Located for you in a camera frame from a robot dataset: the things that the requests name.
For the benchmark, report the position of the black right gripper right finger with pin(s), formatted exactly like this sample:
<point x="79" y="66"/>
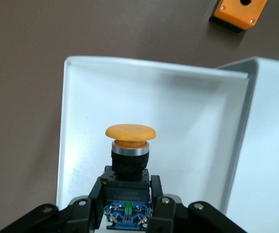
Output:
<point x="162" y="213"/>

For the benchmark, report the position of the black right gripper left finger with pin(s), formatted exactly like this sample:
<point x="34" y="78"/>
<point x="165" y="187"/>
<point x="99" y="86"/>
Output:
<point x="91" y="208"/>

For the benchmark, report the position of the yellow mushroom push button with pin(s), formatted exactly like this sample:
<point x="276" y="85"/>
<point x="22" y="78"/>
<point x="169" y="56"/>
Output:
<point x="129" y="133"/>

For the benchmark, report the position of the white plastic bin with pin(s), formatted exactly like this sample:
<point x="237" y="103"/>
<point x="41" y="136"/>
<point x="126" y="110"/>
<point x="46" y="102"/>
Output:
<point x="178" y="109"/>

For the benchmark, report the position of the orange button enclosure box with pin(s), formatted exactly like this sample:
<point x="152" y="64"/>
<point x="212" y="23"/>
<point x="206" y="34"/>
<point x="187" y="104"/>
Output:
<point x="236" y="13"/>

